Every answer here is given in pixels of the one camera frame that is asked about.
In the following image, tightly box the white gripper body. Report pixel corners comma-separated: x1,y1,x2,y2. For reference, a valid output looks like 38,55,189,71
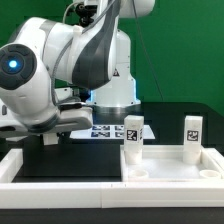
0,105,93,138

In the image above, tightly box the white square table top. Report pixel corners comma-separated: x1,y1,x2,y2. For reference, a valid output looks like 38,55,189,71
120,145,224,182

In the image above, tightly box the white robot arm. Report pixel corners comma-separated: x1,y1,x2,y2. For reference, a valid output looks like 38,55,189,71
0,0,155,138

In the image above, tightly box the white sheet with tags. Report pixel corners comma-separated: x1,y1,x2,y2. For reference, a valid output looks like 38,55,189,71
69,124,156,140

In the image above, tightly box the white U-shaped fence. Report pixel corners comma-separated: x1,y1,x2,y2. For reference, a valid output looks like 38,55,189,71
0,149,224,209

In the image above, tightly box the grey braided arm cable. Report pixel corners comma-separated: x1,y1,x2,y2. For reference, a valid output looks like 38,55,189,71
49,0,118,108

